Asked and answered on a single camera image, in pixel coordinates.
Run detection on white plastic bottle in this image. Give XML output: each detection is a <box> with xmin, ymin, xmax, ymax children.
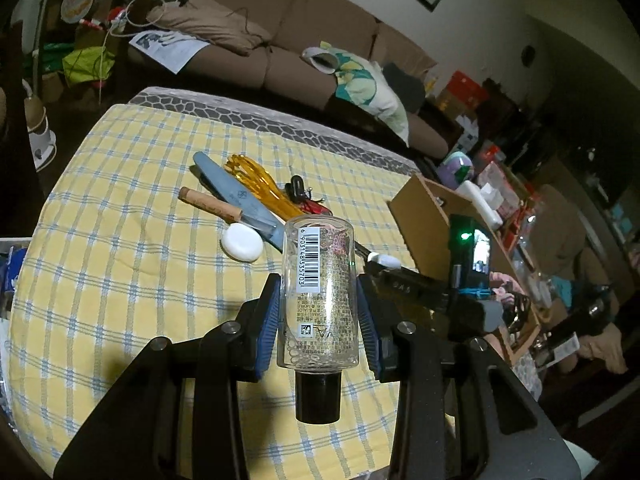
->
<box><xmin>457</xmin><ymin>180</ymin><xmax>503</xmax><ymax>228</ymax></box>

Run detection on small white object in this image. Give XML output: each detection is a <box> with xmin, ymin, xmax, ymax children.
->
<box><xmin>367</xmin><ymin>252</ymin><xmax>402</xmax><ymax>270</ymax></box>

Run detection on brown cardboard box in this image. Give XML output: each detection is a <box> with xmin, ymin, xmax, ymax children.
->
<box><xmin>389</xmin><ymin>172</ymin><xmax>543</xmax><ymax>366</ymax></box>

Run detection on brown sofa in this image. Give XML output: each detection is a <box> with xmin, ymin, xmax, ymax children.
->
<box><xmin>125</xmin><ymin>0</ymin><xmax>451</xmax><ymax>158</ymax></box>

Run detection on brown blanket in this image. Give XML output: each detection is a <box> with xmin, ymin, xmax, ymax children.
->
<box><xmin>145</xmin><ymin>0</ymin><xmax>273</xmax><ymax>56</ymax></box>

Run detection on purple white round object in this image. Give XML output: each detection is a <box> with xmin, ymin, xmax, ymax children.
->
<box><xmin>440</xmin><ymin>154</ymin><xmax>476</xmax><ymax>186</ymax></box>

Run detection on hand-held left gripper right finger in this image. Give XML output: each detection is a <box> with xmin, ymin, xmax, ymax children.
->
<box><xmin>356</xmin><ymin>275</ymin><xmax>585</xmax><ymax>480</ymax></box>

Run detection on red box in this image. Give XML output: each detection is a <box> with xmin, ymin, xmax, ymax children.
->
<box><xmin>445</xmin><ymin>71</ymin><xmax>488</xmax><ymax>111</ymax></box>

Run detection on floral tote bag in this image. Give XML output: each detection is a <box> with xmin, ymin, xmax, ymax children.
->
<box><xmin>301</xmin><ymin>46</ymin><xmax>411</xmax><ymax>147</ymax></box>

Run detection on clear bottle with black cap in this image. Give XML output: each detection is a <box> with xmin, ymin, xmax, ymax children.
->
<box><xmin>276</xmin><ymin>215</ymin><xmax>361</xmax><ymax>423</ymax></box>

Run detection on small black clip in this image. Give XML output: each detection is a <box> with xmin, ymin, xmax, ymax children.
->
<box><xmin>285</xmin><ymin>174</ymin><xmax>313</xmax><ymax>201</ymax></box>

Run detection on white oval soap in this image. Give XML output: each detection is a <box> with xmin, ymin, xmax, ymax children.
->
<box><xmin>221</xmin><ymin>223</ymin><xmax>263</xmax><ymax>262</ymax></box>

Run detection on dark grey cloth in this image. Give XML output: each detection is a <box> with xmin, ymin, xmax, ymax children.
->
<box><xmin>382</xmin><ymin>62</ymin><xmax>426</xmax><ymax>113</ymax></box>

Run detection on round orange white sign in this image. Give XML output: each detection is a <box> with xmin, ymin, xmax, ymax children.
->
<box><xmin>60</xmin><ymin>0</ymin><xmax>98</xmax><ymax>23</ymax></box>

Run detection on orange plastic scissors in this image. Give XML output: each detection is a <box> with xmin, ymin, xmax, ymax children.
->
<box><xmin>223</xmin><ymin>154</ymin><xmax>301</xmax><ymax>221</ymax></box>

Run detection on blue grey nail file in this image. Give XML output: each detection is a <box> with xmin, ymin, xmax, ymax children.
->
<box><xmin>192</xmin><ymin>151</ymin><xmax>288</xmax><ymax>253</ymax></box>

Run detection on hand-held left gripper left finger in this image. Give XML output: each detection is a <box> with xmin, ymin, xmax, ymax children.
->
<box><xmin>52</xmin><ymin>272</ymin><xmax>283</xmax><ymax>480</ymax></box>

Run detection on printed paper sheet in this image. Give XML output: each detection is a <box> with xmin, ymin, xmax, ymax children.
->
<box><xmin>127</xmin><ymin>30</ymin><xmax>210</xmax><ymax>73</ymax></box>

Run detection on yellow checked tablecloth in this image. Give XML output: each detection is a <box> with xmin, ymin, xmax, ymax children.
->
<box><xmin>7</xmin><ymin>104</ymin><xmax>456</xmax><ymax>480</ymax></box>

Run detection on pink cloth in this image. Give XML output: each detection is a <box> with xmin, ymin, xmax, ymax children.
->
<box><xmin>489</xmin><ymin>270</ymin><xmax>526</xmax><ymax>311</ymax></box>

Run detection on green plastic bag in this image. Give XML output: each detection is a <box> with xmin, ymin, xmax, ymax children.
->
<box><xmin>62</xmin><ymin>46</ymin><xmax>116</xmax><ymax>86</ymax></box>

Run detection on wooden handle tool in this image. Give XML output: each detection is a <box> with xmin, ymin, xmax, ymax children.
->
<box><xmin>178</xmin><ymin>186</ymin><xmax>246</xmax><ymax>224</ymax></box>

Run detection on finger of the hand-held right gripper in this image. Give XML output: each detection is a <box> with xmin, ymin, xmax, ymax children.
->
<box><xmin>355</xmin><ymin>243</ymin><xmax>452</xmax><ymax>289</ymax></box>

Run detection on white beige stand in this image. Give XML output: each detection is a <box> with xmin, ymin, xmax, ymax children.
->
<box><xmin>22</xmin><ymin>0</ymin><xmax>58</xmax><ymax>168</ymax></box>

